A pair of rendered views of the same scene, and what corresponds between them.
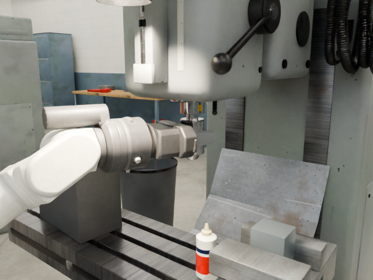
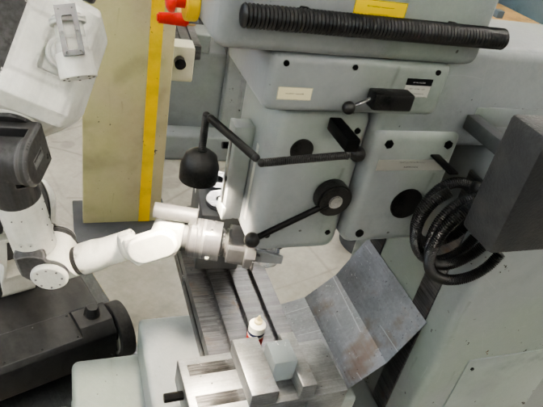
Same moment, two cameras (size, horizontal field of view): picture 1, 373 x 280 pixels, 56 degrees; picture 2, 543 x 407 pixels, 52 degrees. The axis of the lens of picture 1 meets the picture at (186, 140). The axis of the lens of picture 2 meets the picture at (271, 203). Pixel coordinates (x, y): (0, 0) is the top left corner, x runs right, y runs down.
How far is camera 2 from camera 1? 82 cm
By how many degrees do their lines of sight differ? 33
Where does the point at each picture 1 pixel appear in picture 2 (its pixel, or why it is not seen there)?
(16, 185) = (122, 249)
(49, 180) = (139, 255)
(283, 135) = (410, 266)
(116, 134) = (194, 238)
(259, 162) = (384, 275)
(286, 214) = (372, 337)
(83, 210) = not seen: hidden behind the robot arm
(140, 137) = (211, 245)
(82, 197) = not seen: hidden behind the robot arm
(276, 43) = (351, 216)
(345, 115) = (452, 288)
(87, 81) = not seen: outside the picture
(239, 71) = (293, 234)
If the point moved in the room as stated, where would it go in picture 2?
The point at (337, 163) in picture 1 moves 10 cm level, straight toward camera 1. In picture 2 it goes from (433, 324) to (401, 336)
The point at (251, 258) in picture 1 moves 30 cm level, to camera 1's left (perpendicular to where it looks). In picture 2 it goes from (250, 361) to (147, 291)
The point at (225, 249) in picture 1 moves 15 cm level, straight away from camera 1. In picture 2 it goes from (243, 345) to (287, 313)
